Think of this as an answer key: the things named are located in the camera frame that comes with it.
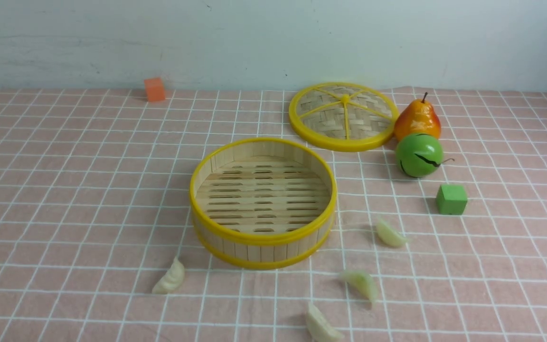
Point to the green toy apple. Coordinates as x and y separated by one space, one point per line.
419 155

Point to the pink checkered tablecloth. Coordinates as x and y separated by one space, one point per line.
94 209

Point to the light green dumpling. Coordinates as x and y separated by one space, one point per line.
363 282

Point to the woven bamboo steamer lid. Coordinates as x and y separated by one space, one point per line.
343 117

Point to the bamboo steamer tray yellow rim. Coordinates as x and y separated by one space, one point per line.
263 203

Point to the orange foam cube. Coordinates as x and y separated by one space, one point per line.
154 89

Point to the green foam cube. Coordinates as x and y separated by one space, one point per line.
451 199

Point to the pale green dumpling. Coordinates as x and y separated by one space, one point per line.
389 235

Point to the white dumpling bottom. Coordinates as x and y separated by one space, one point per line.
319 327

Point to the white dumpling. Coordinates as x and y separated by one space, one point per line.
319 327
172 280

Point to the orange yellow toy pear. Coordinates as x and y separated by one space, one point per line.
418 117

